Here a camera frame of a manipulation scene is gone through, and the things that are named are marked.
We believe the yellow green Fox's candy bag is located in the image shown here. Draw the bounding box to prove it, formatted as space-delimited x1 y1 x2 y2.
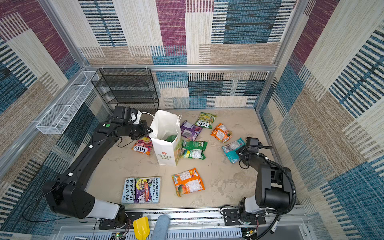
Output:
195 112 217 129

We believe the grey cylinder roll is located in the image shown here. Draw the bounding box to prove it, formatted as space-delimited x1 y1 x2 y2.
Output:
151 215 170 240

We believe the large orange fruits candy bag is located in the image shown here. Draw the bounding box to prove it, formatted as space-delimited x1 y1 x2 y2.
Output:
172 168 205 197

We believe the green spring tea candy bag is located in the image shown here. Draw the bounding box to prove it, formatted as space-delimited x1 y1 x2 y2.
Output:
180 140 208 160

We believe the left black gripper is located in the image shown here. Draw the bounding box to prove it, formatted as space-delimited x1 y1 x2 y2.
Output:
123 120 154 140

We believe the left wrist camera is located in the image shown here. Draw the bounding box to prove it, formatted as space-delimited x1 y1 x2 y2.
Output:
111 106 141 125

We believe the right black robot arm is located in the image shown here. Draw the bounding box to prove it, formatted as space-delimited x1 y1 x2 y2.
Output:
236 145 297 225

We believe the teal candy bag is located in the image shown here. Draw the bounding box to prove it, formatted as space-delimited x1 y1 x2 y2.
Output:
222 138 246 164

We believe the black wire shelf rack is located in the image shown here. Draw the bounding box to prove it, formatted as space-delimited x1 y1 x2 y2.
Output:
91 68 160 113

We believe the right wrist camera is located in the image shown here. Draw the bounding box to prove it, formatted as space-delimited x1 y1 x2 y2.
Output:
246 137 261 147

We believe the white paper bag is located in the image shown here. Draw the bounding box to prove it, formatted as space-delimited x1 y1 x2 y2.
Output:
149 110 182 167

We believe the white wire mesh basket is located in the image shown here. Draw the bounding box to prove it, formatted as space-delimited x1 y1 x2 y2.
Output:
36 71 96 135

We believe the small orange candy bag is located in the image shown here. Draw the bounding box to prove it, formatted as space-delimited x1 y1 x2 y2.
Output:
211 123 232 143

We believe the yellow plastic scoop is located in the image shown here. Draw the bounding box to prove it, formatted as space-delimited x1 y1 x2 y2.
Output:
133 217 150 240

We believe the treehouse paperback book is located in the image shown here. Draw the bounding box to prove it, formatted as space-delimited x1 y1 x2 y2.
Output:
121 177 162 204

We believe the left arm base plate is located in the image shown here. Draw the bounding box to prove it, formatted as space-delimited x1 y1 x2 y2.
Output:
98 212 143 230

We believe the purple berries candy bag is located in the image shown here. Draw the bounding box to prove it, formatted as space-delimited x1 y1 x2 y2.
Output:
181 121 203 141

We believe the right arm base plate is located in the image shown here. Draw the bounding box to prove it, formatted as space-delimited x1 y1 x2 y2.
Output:
220 208 266 226

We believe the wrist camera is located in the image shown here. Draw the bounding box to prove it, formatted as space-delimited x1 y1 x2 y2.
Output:
111 106 141 125
246 137 261 147

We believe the pink yellow Fox's candy bag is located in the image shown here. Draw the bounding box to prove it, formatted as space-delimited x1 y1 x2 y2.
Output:
132 137 153 156

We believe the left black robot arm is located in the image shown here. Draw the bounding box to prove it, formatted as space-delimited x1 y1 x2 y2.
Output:
42 120 152 228

